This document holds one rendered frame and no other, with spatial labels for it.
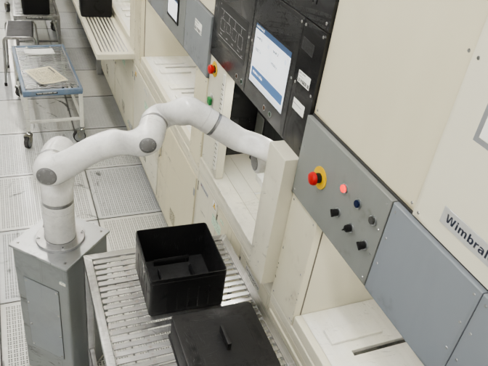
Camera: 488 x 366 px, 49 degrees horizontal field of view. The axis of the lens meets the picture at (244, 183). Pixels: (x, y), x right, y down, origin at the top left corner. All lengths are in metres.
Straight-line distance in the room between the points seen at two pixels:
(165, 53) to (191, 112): 1.99
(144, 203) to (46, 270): 1.60
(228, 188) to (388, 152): 1.23
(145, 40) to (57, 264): 1.98
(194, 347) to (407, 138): 0.94
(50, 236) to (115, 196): 1.61
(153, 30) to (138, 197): 1.13
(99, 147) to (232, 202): 0.68
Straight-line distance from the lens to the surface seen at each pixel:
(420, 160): 1.25
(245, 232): 2.20
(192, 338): 1.80
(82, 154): 1.99
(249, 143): 1.89
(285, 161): 1.67
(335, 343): 1.86
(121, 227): 3.55
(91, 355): 2.57
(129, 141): 1.88
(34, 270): 2.32
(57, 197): 2.13
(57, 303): 2.35
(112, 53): 3.96
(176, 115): 1.87
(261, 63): 1.90
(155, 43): 3.78
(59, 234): 2.23
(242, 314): 1.89
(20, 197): 3.87
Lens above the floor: 2.24
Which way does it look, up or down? 34 degrees down
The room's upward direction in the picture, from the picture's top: 9 degrees clockwise
